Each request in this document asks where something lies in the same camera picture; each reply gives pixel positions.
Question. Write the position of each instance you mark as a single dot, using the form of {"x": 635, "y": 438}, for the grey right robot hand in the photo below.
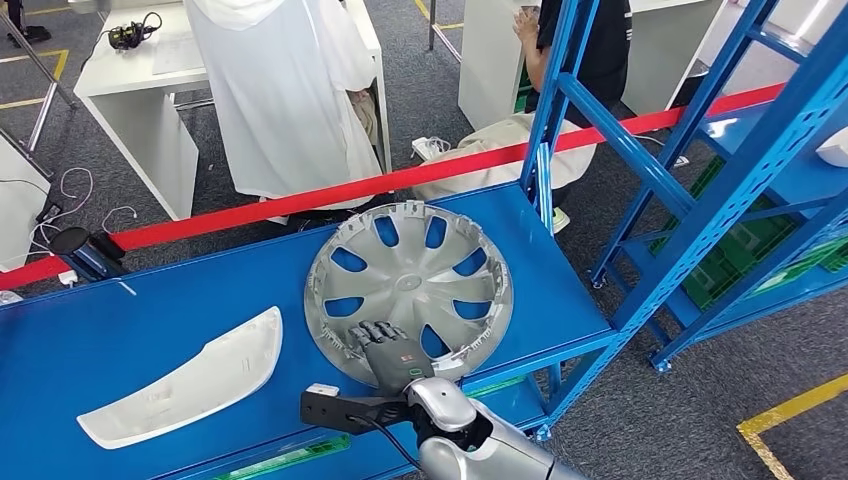
{"x": 397, "y": 361}

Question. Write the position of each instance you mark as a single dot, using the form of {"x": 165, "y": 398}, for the silver wheel hubcap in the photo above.
{"x": 404, "y": 281}

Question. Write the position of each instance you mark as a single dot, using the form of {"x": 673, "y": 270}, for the white plastic trim part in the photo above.
{"x": 835, "y": 149}
{"x": 185, "y": 391}

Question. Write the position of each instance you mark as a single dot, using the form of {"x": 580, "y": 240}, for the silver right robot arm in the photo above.
{"x": 490, "y": 450}

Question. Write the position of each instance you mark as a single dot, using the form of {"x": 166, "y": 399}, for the blue metal shelf rack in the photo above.
{"x": 199, "y": 285}
{"x": 742, "y": 132}

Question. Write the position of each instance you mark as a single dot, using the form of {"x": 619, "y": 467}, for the green plastic crate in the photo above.
{"x": 742, "y": 262}
{"x": 835, "y": 255}
{"x": 291, "y": 457}
{"x": 497, "y": 387}

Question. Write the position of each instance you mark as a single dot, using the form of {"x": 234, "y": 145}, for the red barrier belt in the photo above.
{"x": 265, "y": 208}

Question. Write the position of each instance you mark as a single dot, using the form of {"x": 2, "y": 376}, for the white power strip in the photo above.
{"x": 425, "y": 147}

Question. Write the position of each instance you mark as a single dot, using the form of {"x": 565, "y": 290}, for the beige bag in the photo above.
{"x": 366, "y": 116}

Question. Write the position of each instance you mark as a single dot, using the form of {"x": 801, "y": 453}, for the white tape strip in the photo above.
{"x": 124, "y": 288}

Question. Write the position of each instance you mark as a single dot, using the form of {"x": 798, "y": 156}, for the white plug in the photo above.
{"x": 68, "y": 278}

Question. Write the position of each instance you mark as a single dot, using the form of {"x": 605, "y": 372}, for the person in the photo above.
{"x": 33, "y": 33}
{"x": 603, "y": 53}

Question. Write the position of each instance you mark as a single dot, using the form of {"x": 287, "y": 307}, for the black power adapter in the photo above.
{"x": 51, "y": 213}

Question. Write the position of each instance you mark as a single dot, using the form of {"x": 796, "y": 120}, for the white table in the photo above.
{"x": 132, "y": 73}
{"x": 662, "y": 53}

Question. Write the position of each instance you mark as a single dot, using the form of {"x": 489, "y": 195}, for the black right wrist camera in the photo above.
{"x": 331, "y": 411}

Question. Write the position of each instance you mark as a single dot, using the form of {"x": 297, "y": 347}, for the black barrier post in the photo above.
{"x": 89, "y": 258}

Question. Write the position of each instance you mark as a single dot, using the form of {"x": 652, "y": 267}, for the metal frame leg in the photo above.
{"x": 432, "y": 23}

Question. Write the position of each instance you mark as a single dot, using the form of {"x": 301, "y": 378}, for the chrome metal frame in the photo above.
{"x": 44, "y": 116}

